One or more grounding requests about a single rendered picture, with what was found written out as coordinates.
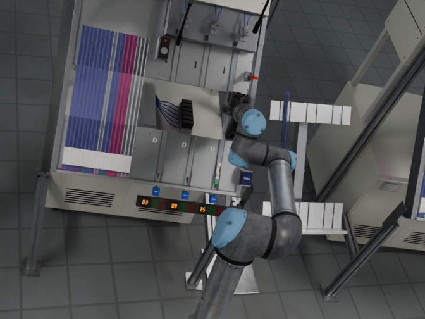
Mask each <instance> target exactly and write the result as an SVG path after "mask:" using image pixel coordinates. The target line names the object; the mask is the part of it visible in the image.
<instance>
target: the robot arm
mask: <svg viewBox="0 0 425 319"><path fill-rule="evenodd" d="M250 104H251V97H250V96H249V95H248V94H247V95H245V94H242V93H240V92H235V91H233V92H230V91H229V93H227V94H226V97H225V101H224V103H223V104H222V107H221V109H220V110H221V111H222V112H223V113H225V114H226V115H228V116H232V119H231V121H230V124H229V126H228V128H227V130H226V132H225V138H226V139H233V142H232V144H231V148H230V152H229V155H228V161H229V163H231V164H232V165H234V166H237V167H240V168H247V167H248V166H249V164H250V163H252V164H255V165H259V166H264V167H266V168H268V180H269V196H270V205H271V217H270V216H266V215H261V214H258V213H253V212H250V211H246V210H244V209H238V208H227V209H225V210H224V211H223V212H222V214H221V215H220V216H219V218H218V221H217V222H216V224H215V227H214V230H213V233H212V244H213V246H214V251H215V253H216V255H217V256H216V259H215V261H214V264H213V266H212V269H211V272H210V274H209V277H208V280H207V282H206V285H205V288H204V290H203V292H202V295H201V297H200V300H199V303H198V305H197V309H196V311H195V313H193V314H191V315H190V316H189V317H188V318H187V319H224V317H225V314H226V311H227V309H228V307H229V305H230V302H231V299H232V297H233V295H234V292H235V289H236V288H237V285H238V282H239V280H240V277H241V275H242V273H243V270H244V268H245V266H249V265H251V264H252V262H253V260H254V258H255V257H258V258H264V259H267V260H278V259H281V258H284V257H285V256H288V255H289V254H290V253H291V252H292V251H293V250H294V249H295V248H296V247H297V245H298V244H299V242H300V239H301V236H302V220H301V218H300V217H299V216H298V214H297V210H296V205H295V196H294V191H293V182H292V172H293V170H294V169H295V166H296V163H297V155H296V153H295V152H293V151H289V150H287V149H282V148H280V147H276V146H272V145H269V144H265V143H261V142H257V138H258V136H259V134H261V133H262V132H263V131H264V129H265V128H266V119H265V117H264V116H263V115H262V113H261V112H260V111H258V110H256V109H255V108H254V107H253V106H251V105H250Z"/></svg>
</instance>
